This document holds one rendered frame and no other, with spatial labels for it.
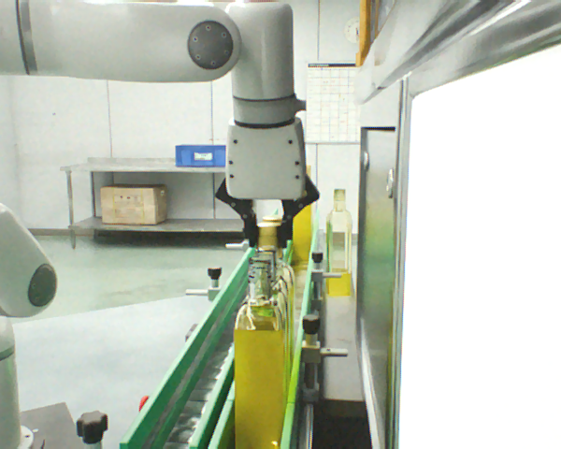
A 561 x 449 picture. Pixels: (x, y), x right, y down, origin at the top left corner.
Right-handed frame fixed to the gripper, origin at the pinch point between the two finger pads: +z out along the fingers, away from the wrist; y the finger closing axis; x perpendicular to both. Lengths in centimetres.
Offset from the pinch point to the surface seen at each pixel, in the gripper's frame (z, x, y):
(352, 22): 29, -581, -19
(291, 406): 15.0, 16.6, -4.1
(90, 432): 8.0, 28.9, 14.0
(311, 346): 19.3, -0.8, -5.7
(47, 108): 115, -556, 330
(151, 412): 15.6, 18.2, 12.3
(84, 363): 50, -32, 49
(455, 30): -29, 38, -15
